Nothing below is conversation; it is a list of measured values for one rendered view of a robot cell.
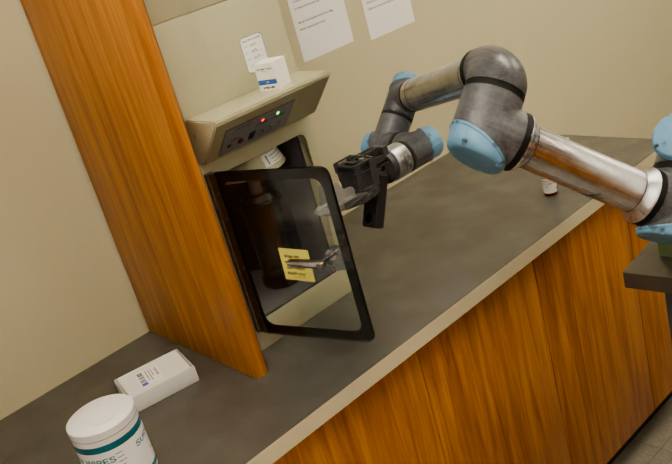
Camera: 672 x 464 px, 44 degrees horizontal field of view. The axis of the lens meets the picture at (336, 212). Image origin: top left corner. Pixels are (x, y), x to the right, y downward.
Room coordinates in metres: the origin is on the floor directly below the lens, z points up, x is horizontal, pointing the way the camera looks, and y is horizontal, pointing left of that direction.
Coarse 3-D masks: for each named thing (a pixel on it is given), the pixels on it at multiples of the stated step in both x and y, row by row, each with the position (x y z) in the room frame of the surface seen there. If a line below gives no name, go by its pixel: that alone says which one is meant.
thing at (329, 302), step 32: (224, 192) 1.68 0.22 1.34; (256, 192) 1.63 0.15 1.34; (288, 192) 1.58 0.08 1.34; (320, 192) 1.53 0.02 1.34; (256, 224) 1.64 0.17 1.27; (288, 224) 1.59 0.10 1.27; (320, 224) 1.55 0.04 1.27; (256, 256) 1.66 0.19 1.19; (320, 256) 1.56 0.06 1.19; (352, 256) 1.52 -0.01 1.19; (256, 288) 1.68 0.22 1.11; (288, 288) 1.63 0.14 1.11; (320, 288) 1.57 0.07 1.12; (352, 288) 1.53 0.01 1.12; (288, 320) 1.64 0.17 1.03; (320, 320) 1.59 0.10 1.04; (352, 320) 1.54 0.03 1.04
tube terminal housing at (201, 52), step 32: (256, 0) 1.87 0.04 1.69; (160, 32) 1.72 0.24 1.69; (192, 32) 1.76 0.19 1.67; (224, 32) 1.80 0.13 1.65; (192, 64) 1.74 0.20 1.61; (224, 64) 1.79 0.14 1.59; (288, 64) 1.89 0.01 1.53; (192, 96) 1.73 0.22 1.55; (224, 96) 1.77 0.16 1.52; (288, 128) 1.86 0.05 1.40; (224, 160) 1.74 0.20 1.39; (320, 160) 1.90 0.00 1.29
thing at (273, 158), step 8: (264, 152) 1.84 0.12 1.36; (272, 152) 1.86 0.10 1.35; (280, 152) 1.89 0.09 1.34; (248, 160) 1.82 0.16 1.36; (256, 160) 1.83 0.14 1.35; (264, 160) 1.83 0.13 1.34; (272, 160) 1.84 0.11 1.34; (280, 160) 1.86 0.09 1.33; (232, 168) 1.83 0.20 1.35; (240, 168) 1.82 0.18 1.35; (248, 168) 1.82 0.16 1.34; (256, 168) 1.82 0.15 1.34; (264, 168) 1.82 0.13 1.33
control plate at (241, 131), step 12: (276, 108) 1.74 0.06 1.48; (288, 108) 1.77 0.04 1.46; (252, 120) 1.70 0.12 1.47; (264, 120) 1.73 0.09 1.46; (276, 120) 1.77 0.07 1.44; (228, 132) 1.66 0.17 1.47; (240, 132) 1.70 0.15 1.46; (264, 132) 1.77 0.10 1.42; (228, 144) 1.69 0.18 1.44; (240, 144) 1.73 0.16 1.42
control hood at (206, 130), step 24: (312, 72) 1.83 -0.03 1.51; (240, 96) 1.79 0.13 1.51; (264, 96) 1.72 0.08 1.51; (288, 96) 1.74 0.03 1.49; (312, 96) 1.82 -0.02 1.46; (192, 120) 1.69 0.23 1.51; (216, 120) 1.62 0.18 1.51; (240, 120) 1.67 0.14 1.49; (288, 120) 1.81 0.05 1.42; (216, 144) 1.66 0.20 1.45
